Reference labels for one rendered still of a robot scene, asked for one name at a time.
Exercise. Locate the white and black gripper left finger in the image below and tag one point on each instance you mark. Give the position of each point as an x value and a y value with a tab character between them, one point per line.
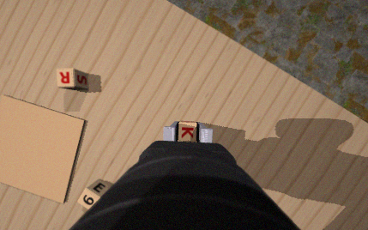
170	133

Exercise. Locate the tan square mat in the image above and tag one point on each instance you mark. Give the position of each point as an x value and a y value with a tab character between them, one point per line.
38	148

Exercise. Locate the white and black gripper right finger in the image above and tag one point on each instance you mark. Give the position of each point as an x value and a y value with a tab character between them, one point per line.
203	134

